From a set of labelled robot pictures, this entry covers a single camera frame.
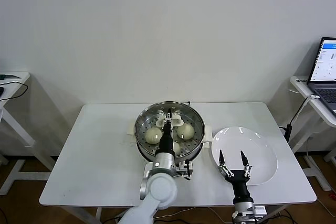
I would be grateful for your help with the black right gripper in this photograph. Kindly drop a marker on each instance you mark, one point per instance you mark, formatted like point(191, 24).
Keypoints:
point(240, 184)

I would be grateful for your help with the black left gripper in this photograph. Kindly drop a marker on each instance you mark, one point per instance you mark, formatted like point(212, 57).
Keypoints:
point(166, 142)

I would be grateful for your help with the white steamed baozi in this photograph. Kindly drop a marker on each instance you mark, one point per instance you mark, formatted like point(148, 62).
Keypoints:
point(186, 131)
point(177, 148)
point(153, 135)

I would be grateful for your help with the steel perforated steamer basket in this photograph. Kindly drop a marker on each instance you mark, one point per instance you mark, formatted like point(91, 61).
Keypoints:
point(208, 133)

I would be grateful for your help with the white round plate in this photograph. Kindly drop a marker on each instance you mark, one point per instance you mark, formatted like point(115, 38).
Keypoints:
point(236, 140)

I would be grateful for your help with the white side desk with laptop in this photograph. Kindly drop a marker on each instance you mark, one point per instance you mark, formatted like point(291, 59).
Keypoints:
point(299, 83)

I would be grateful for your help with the grey open laptop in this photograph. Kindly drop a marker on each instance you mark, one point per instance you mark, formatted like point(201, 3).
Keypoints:
point(325, 58)

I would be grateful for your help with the green and black tool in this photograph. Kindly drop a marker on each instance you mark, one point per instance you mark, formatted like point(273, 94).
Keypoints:
point(8, 76)

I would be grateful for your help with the small black device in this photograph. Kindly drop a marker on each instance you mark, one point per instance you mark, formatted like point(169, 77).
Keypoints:
point(1, 91)

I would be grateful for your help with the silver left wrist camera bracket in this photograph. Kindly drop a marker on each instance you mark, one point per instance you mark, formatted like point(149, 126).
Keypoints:
point(185, 170)

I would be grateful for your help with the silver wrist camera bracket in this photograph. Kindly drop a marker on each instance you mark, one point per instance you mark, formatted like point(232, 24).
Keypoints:
point(260, 211)
point(185, 170)

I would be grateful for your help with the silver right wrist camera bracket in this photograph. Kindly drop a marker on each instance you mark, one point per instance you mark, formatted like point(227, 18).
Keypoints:
point(260, 211)

